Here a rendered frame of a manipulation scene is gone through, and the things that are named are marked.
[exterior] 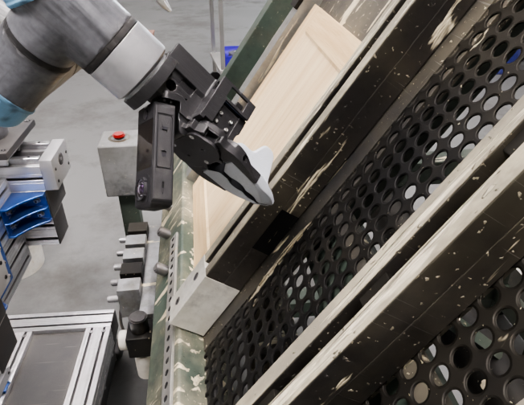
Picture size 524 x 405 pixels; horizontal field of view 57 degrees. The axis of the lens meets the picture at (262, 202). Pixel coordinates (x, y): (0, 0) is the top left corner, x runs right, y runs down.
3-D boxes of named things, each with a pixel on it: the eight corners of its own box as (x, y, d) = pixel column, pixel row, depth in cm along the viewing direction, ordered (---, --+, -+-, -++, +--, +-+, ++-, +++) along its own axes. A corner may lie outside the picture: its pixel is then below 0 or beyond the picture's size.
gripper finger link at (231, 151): (269, 172, 56) (214, 120, 52) (264, 182, 55) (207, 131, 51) (244, 178, 59) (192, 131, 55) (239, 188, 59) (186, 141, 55)
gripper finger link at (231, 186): (285, 175, 63) (236, 128, 59) (267, 211, 61) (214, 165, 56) (270, 178, 66) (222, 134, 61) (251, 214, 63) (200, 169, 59)
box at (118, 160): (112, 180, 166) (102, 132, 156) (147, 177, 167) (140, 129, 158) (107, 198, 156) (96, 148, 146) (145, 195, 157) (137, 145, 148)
